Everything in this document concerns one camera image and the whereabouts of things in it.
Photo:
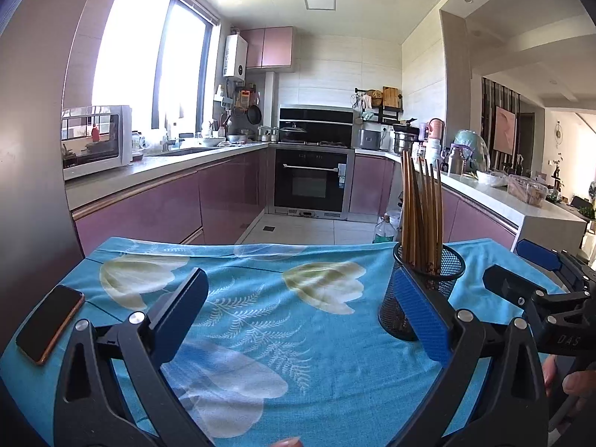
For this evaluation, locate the wooden chopstick six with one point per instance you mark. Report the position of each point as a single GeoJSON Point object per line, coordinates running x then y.
{"type": "Point", "coordinates": [438, 205]}

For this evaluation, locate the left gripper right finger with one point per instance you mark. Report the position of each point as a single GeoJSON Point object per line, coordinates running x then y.
{"type": "Point", "coordinates": [511, 408]}

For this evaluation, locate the white water heater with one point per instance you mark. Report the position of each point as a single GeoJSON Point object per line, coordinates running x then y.
{"type": "Point", "coordinates": [235, 58]}

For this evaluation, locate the dark wooden chopstick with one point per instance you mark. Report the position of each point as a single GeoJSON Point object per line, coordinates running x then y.
{"type": "Point", "coordinates": [411, 210]}

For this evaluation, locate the right hand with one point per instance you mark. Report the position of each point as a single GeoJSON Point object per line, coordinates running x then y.
{"type": "Point", "coordinates": [578, 383]}

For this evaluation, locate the white microwave oven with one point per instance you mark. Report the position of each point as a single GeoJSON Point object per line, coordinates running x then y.
{"type": "Point", "coordinates": [95, 139]}

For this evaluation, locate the oil bottle on floor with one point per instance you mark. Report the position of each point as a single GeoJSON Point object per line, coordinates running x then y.
{"type": "Point", "coordinates": [386, 229]}

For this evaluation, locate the black frying pan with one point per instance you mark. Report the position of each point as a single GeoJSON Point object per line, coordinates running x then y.
{"type": "Point", "coordinates": [254, 115]}

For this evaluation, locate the black wall shelf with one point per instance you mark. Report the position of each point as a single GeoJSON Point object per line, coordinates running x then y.
{"type": "Point", "coordinates": [384, 106]}

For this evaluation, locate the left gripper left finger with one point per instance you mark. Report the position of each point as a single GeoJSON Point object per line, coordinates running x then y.
{"type": "Point", "coordinates": [90, 408]}

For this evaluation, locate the clear food container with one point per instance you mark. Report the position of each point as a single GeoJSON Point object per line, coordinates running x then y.
{"type": "Point", "coordinates": [527, 190]}

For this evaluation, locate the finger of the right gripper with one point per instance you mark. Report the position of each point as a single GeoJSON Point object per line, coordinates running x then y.
{"type": "Point", "coordinates": [515, 289]}
{"type": "Point", "coordinates": [571, 272]}

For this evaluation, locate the steel pot on counter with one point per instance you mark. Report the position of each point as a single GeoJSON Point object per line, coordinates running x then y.
{"type": "Point", "coordinates": [405, 136]}

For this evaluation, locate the pink thermos jug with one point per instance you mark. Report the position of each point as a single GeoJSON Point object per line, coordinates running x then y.
{"type": "Point", "coordinates": [434, 141]}

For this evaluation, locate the black built-in oven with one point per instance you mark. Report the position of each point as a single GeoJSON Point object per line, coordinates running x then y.
{"type": "Point", "coordinates": [311, 181]}

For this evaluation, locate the black smartphone orange case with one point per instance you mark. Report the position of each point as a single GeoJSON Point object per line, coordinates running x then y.
{"type": "Point", "coordinates": [41, 331]}

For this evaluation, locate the black mesh utensil holder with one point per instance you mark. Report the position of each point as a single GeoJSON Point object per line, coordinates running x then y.
{"type": "Point", "coordinates": [406, 305]}

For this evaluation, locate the left hand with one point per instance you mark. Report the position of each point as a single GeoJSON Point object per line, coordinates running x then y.
{"type": "Point", "coordinates": [288, 442]}

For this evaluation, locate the pink upper cabinet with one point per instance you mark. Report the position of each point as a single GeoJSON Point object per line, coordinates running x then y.
{"type": "Point", "coordinates": [269, 48]}

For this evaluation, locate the blue floral tablecloth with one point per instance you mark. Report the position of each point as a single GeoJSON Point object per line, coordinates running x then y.
{"type": "Point", "coordinates": [288, 342]}

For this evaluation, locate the pink kitchen cabinets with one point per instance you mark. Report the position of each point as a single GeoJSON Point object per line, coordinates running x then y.
{"type": "Point", "coordinates": [215, 203]}

